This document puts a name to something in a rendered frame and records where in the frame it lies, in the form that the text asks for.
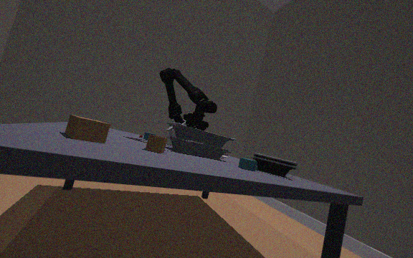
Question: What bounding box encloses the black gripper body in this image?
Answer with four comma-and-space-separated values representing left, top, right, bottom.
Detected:
186, 110, 209, 128

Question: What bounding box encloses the light blue cube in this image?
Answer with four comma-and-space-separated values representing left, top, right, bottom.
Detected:
144, 132, 155, 140
238, 158, 257, 171

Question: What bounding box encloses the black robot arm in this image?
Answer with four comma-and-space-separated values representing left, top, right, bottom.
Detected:
160, 68, 217, 124

